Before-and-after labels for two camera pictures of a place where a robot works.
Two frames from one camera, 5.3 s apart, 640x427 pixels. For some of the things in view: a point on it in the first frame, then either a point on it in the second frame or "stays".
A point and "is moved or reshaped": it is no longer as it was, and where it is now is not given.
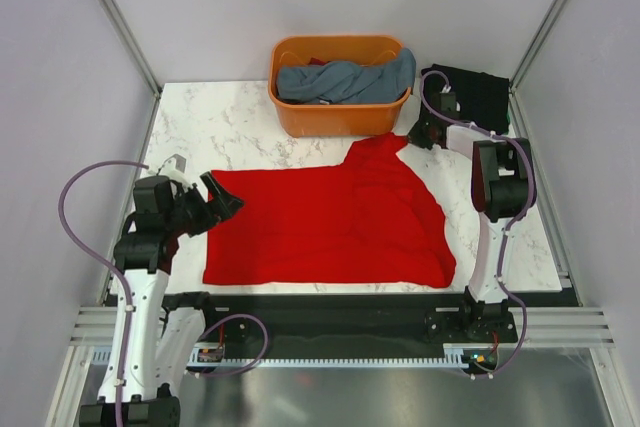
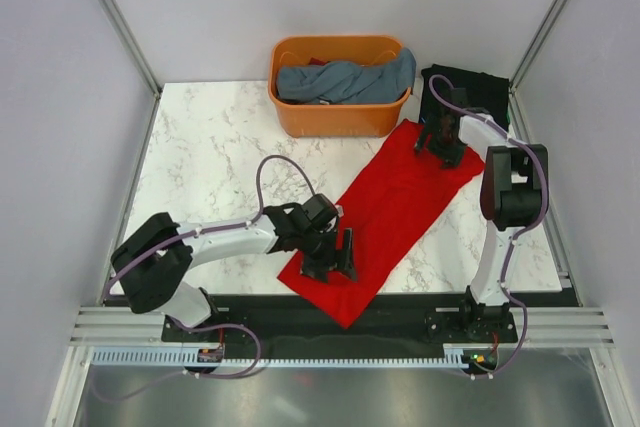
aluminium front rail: x=548 y=327 stays
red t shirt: x=368 y=222 is moved or reshaped
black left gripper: x=225 y=204 to x=340 y=260
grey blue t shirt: x=347 y=82 stays
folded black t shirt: x=465 y=96 stays
